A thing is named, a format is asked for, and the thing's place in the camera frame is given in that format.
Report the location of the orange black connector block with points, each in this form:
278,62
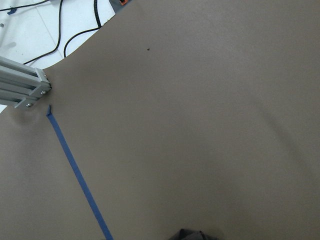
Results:
118,5

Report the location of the aluminium frame post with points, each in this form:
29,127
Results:
21,86

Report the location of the dark brown t-shirt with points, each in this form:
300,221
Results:
188,234

